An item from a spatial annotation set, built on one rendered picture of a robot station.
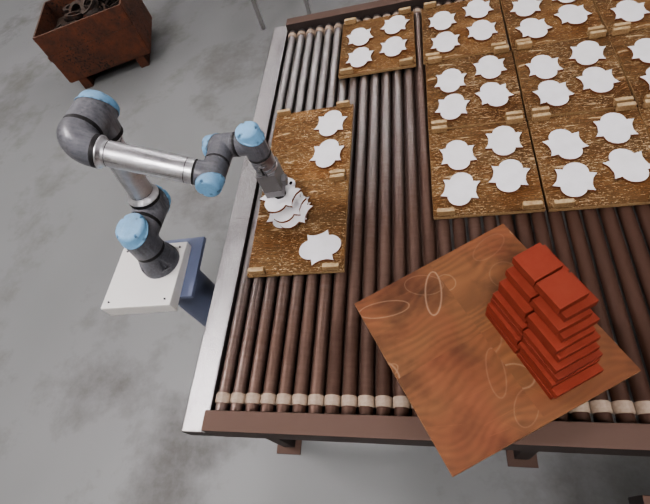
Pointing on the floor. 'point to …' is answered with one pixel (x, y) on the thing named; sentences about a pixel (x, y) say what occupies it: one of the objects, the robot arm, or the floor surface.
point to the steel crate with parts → (93, 36)
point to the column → (196, 282)
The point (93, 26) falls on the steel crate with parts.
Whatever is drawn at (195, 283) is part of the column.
